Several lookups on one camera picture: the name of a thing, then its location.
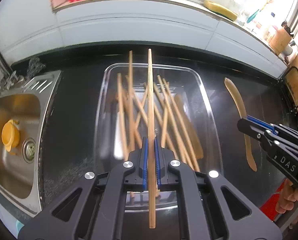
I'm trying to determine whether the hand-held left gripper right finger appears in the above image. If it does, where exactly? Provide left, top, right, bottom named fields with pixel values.
left=154, top=137, right=283, bottom=240

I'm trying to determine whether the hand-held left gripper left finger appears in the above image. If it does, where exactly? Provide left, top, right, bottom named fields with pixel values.
left=18, top=137, right=149, bottom=240

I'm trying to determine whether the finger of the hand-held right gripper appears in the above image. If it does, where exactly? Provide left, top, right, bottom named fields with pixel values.
left=237, top=118, right=273, bottom=146
left=246, top=114, right=285, bottom=136

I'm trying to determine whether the translucent beige plastic spoon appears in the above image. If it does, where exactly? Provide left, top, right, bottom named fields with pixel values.
left=223, top=77, right=258, bottom=172
left=174, top=94, right=204, bottom=160

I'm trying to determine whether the white-handled spoon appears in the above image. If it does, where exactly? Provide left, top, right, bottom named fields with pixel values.
left=112, top=109, right=127, bottom=160

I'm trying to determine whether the clear plastic container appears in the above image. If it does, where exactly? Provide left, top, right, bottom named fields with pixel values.
left=94, top=62, right=225, bottom=212

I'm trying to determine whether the single wooden chopstick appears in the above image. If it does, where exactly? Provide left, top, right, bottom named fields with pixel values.
left=147, top=49, right=157, bottom=229

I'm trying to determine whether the group of wooden chopsticks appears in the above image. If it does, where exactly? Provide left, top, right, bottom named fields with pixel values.
left=116, top=50, right=204, bottom=206

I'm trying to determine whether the person's right hand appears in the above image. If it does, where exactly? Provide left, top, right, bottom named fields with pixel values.
left=276, top=179, right=298, bottom=213

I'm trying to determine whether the red mat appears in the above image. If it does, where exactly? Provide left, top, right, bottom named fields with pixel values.
left=260, top=184, right=288, bottom=216

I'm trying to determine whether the grey white jar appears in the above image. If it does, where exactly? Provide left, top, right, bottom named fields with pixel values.
left=282, top=41, right=297, bottom=56

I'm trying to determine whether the teal spatula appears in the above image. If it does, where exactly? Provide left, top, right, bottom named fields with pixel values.
left=246, top=8, right=261, bottom=23

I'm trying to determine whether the yellow sponge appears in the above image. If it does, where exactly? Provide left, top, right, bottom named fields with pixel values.
left=203, top=0, right=239, bottom=22

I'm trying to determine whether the yellow plastic cup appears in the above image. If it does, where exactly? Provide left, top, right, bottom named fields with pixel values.
left=1, top=119, right=21, bottom=153

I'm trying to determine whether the stainless steel sink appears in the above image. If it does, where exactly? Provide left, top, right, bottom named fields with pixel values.
left=0, top=69, right=62, bottom=218

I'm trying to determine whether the steel scouring pad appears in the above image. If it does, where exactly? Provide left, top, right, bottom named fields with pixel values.
left=26, top=57, right=46, bottom=78

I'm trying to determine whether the metal faucet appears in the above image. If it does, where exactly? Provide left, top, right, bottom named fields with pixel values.
left=0, top=42, right=26, bottom=91

